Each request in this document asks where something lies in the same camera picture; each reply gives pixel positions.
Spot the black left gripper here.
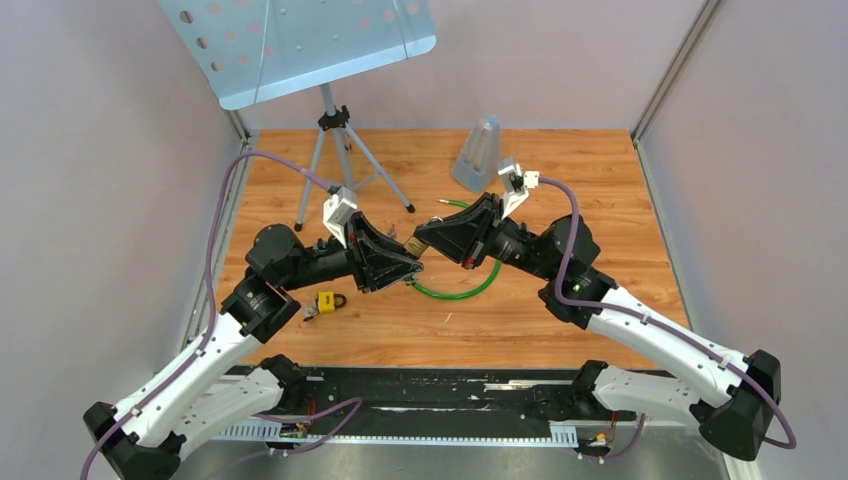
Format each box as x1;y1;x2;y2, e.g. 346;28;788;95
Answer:
281;210;424;293

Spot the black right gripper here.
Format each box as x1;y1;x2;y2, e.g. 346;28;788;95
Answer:
413;193;557;282

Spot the small brass padlock with keys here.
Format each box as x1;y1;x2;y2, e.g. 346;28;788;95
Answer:
403;236;429;259

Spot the yellow padlock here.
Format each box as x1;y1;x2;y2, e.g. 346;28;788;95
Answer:
315;291;347;315

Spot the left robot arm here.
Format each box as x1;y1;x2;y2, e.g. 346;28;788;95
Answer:
83;212;423;479

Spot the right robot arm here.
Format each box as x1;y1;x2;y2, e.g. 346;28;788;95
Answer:
414;193;781;461

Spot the blue translucent metronome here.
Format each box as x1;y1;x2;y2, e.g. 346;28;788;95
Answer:
451;114;502;193

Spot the grey music stand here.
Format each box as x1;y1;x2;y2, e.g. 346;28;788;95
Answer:
155;0;438;233

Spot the green cable lock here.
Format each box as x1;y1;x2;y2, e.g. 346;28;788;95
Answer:
409;196;503;301

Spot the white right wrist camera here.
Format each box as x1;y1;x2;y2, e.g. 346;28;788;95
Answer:
498;157;540;220

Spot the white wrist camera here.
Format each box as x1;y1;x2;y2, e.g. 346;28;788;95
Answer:
498;157;540;220
322;186;358;248

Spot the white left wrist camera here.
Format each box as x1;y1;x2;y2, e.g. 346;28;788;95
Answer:
322;186;358;248

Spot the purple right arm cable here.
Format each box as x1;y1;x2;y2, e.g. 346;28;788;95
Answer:
537;176;798;464

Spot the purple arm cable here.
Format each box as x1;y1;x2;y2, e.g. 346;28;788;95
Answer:
79;150;364;480
537;176;798;464

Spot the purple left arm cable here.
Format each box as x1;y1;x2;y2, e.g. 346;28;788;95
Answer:
79;150;364;480

